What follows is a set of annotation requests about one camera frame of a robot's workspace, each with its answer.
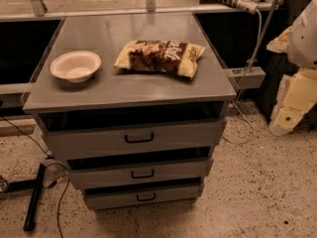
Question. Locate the black metal floor stand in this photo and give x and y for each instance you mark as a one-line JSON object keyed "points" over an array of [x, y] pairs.
{"points": [[35, 186]]}

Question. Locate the grey top drawer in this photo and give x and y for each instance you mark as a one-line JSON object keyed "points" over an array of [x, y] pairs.
{"points": [[124, 140]]}

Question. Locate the metal rail frame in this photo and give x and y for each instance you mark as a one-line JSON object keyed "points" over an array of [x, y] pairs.
{"points": [[99, 4]]}

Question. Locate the grey bottom drawer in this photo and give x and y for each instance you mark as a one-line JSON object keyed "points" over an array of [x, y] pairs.
{"points": [[138, 194]]}

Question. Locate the dark cabinet at right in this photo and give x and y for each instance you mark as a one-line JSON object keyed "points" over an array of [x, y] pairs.
{"points": [[280, 83]]}

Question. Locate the grey drawer cabinet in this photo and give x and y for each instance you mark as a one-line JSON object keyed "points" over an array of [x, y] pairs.
{"points": [[114, 97]]}

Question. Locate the grey drawer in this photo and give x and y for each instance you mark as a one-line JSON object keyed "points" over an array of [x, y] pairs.
{"points": [[124, 140], [138, 194], [141, 173]]}

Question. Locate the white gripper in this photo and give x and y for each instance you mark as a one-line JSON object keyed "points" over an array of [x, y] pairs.
{"points": [[304, 42]]}

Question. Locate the brown yellow chip bag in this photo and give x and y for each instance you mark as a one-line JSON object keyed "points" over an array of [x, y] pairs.
{"points": [[169, 57]]}

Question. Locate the white bowl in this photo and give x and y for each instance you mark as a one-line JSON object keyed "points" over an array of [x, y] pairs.
{"points": [[76, 66]]}

